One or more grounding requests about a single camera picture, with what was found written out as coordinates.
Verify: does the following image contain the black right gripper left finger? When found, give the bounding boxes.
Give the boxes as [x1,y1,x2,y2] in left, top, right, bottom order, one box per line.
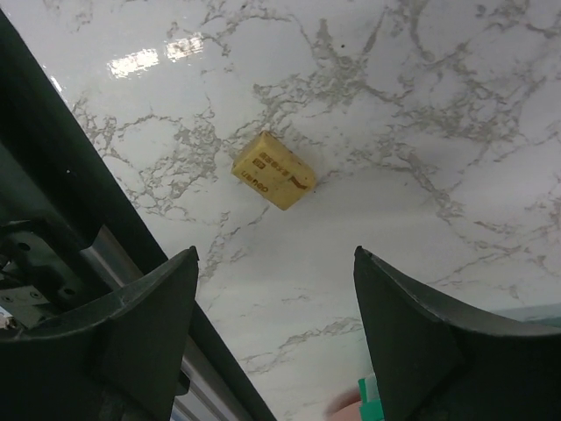
[1,247,198,420]

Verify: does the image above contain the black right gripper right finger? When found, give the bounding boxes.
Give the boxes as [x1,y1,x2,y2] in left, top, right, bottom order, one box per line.
[353,248,560,420]

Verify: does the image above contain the green book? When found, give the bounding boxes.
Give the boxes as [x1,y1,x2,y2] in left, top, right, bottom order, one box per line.
[358,374,385,421]

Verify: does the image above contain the pink wooden shelf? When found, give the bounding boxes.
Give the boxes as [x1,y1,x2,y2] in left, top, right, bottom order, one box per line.
[324,390,361,421]

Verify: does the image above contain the small gold binder clip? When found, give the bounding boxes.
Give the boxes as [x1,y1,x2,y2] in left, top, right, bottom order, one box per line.
[231,131,316,211]

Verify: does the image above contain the aluminium frame rails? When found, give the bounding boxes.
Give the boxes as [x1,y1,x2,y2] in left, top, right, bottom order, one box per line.
[81,226,251,421]

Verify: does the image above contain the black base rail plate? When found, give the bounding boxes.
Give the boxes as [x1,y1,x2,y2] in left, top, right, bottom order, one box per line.
[1,17,273,420]

